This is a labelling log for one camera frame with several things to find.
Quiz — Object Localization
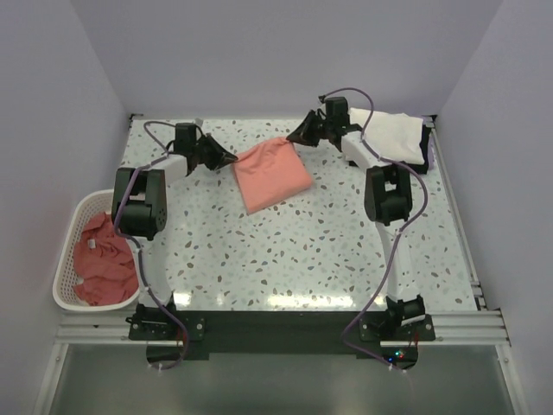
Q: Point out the white plastic laundry basket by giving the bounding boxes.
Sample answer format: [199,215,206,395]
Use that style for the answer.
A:
[52,189,139,313]

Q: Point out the folded black t-shirt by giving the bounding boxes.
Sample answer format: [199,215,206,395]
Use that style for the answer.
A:
[347,121,436,175]

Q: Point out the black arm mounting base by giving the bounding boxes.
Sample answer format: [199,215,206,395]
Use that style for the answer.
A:
[125,305,436,367]

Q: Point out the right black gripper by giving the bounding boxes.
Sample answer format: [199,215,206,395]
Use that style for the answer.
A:
[288,109,333,148]

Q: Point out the salmon pink t-shirt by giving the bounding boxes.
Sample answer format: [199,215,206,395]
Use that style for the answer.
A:
[232,137,314,214]

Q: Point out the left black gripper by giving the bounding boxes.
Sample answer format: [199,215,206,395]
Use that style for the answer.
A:
[192,133,237,171]

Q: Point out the folded white t-shirt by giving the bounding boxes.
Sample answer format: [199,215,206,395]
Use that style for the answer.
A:
[341,112,424,169]

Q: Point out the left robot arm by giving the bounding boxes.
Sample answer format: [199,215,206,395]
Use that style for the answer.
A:
[111,120,238,339]

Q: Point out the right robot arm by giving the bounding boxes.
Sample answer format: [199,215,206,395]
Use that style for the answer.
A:
[287,95,426,340]

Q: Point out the dark pink crumpled t-shirt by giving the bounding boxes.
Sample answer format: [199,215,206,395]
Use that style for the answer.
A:
[73,212,138,306]

